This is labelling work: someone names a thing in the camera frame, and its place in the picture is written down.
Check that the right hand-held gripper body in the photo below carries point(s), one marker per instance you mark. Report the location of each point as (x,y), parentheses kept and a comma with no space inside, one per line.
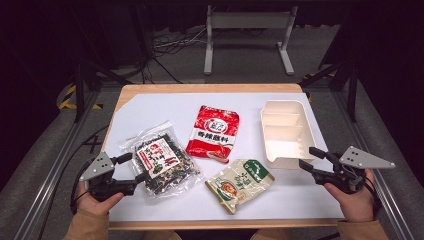
(358,159)

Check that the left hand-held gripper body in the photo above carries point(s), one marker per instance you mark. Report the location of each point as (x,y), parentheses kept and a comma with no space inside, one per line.
(100,166)

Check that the clear dried seaweed packet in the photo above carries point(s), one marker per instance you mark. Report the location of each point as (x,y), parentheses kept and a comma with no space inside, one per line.
(160,160)

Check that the person's left hand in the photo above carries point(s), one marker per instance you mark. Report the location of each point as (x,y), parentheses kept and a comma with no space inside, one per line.
(96,205)

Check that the person's right hand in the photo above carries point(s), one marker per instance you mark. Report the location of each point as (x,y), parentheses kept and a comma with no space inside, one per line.
(356,205)

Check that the white divided plastic container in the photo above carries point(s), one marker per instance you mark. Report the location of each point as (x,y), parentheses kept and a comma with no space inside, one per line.
(286,140)

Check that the beige and green packet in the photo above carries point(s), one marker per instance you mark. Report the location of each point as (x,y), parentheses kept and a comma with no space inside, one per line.
(238,185)

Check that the black metal stand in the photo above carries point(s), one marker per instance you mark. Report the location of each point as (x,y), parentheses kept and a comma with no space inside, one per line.
(79,86)
(351,86)

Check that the yellow and black striped tape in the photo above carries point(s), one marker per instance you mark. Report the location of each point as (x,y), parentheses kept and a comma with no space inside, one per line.
(68,96)

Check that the red seasoning packet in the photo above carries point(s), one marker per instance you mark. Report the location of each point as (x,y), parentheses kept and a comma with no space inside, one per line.
(215,133)

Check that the aluminium rail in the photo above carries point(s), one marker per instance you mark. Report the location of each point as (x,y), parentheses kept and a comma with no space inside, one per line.
(56,166)
(376,166)

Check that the white metal frame stand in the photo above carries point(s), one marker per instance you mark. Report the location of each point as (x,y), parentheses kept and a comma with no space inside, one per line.
(248,20)

